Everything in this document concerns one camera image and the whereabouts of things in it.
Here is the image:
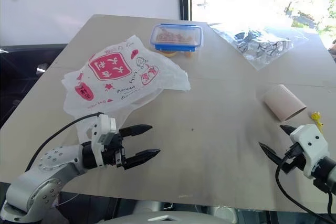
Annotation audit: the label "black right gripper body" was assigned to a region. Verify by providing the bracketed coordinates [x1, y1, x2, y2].
[278, 142, 309, 175]

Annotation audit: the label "black eyeglasses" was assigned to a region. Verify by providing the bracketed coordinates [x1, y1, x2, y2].
[258, 39, 291, 57]

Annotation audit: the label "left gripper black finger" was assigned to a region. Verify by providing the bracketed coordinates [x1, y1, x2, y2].
[119, 123, 153, 139]
[123, 148, 161, 170]

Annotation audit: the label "dark brown object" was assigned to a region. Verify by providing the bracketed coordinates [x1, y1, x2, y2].
[327, 39, 336, 63]

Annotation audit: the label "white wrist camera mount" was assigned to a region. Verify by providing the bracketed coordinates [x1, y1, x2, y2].
[288, 124, 330, 180]
[90, 113, 117, 168]

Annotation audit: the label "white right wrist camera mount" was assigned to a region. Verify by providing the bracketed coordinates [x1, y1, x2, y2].
[288, 124, 330, 180]

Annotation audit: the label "grey robot torso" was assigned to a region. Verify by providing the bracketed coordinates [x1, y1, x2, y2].
[104, 200, 263, 224]

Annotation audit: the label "clear plastic zip bag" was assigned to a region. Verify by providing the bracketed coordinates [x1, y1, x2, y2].
[209, 23, 310, 71]

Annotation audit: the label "beige cardboard tube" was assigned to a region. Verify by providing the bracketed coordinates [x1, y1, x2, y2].
[264, 84, 307, 122]

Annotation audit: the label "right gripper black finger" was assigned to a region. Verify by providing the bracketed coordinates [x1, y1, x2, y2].
[258, 142, 283, 168]
[279, 124, 299, 137]

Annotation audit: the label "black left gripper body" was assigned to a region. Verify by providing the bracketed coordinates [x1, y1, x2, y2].
[102, 129, 128, 169]

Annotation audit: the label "white red-printed plastic bag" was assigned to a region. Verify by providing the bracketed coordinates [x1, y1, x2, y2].
[61, 34, 191, 144]

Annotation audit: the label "black tangled strap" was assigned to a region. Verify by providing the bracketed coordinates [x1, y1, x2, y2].
[233, 31, 259, 53]

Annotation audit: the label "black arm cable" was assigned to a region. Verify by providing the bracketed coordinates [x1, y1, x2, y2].
[275, 153, 336, 224]
[25, 112, 106, 172]

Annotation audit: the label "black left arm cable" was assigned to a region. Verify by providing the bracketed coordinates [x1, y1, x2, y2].
[25, 112, 106, 172]

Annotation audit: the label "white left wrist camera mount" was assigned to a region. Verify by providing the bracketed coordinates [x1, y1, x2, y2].
[90, 113, 117, 168]

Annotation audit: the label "clear blue-rimmed food container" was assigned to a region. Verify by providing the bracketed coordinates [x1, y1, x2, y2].
[150, 23, 204, 52]

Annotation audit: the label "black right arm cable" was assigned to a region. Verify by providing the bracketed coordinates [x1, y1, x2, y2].
[275, 153, 336, 224]

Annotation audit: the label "small yellow plastic clip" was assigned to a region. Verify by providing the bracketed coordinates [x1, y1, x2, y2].
[311, 112, 325, 134]

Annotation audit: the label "black seat furniture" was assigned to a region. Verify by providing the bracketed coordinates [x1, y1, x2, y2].
[0, 43, 69, 127]

